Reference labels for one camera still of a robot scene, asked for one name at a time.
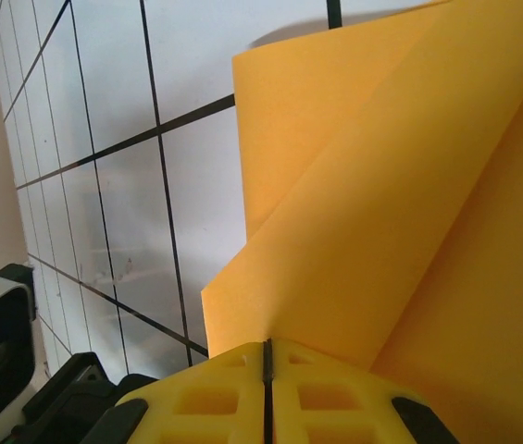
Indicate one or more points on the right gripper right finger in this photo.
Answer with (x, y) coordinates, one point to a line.
(335, 407)

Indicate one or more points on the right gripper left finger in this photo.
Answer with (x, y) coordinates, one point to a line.
(205, 407)

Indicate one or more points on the orange paper sheet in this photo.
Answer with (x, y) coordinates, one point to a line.
(381, 185)

